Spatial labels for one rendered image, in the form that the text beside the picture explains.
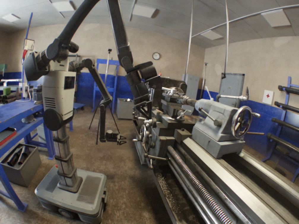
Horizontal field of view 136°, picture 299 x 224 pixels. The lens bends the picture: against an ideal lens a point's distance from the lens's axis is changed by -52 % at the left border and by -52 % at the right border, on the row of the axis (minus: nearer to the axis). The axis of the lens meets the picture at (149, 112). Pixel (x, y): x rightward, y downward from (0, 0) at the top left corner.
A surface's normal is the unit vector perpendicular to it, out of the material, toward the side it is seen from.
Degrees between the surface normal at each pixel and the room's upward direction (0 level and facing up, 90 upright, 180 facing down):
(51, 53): 90
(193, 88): 90
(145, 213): 0
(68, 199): 0
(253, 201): 36
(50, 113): 90
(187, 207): 0
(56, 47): 90
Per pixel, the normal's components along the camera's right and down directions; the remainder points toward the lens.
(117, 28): 0.04, 0.25
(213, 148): -0.96, -0.08
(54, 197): 0.15, -0.96
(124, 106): 0.34, 0.26
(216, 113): -0.89, -0.32
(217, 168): -0.44, -0.83
